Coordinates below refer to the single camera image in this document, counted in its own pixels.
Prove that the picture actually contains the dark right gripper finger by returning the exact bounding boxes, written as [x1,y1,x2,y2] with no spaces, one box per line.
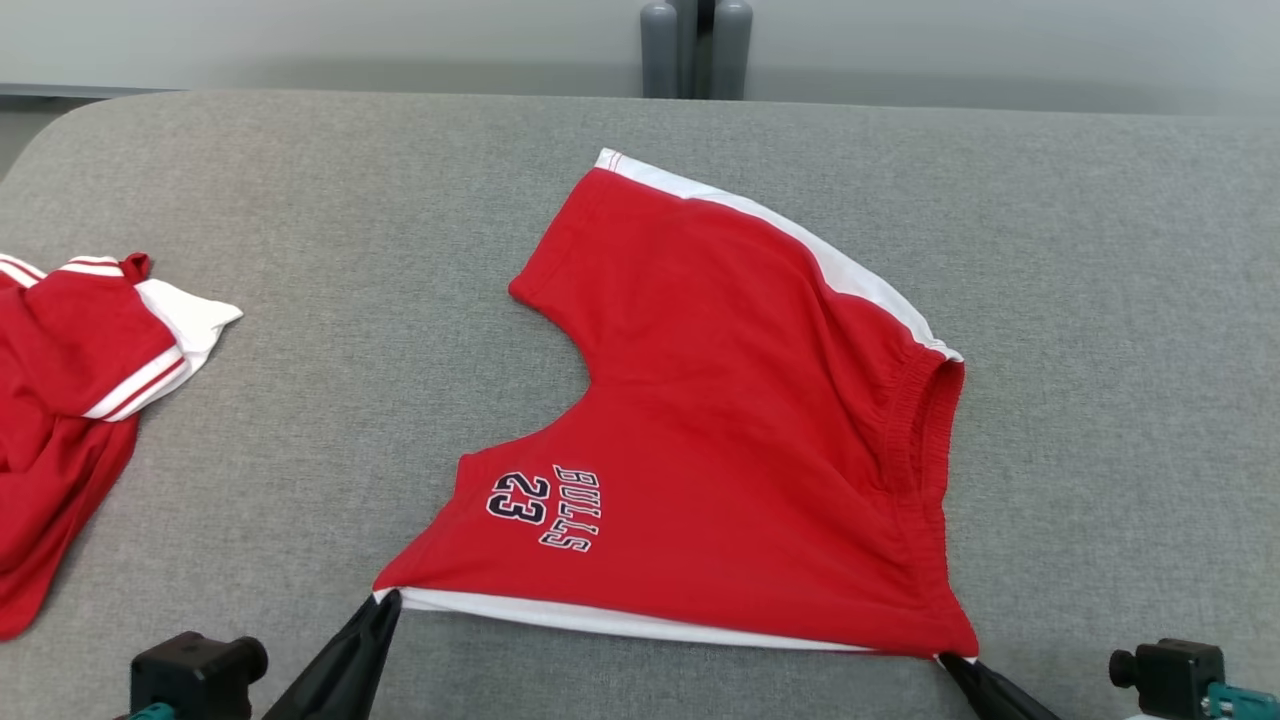
[937,653,1017,720]
[954,654,1062,720]

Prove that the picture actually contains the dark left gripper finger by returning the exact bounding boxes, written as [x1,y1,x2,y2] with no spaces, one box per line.
[310,591,404,720]
[262,591,392,720]

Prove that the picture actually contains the red Bulls shorts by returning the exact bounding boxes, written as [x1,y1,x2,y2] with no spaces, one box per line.
[372,148,981,662]

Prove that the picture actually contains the red number 23 jersey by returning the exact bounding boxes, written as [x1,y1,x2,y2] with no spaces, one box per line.
[0,252,245,642]

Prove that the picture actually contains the right cable with teal plug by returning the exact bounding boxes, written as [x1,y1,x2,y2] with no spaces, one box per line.
[1204,680,1280,720]

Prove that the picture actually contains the grey metal post with cylinders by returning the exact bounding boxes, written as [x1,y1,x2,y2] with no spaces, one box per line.
[640,0,754,100]

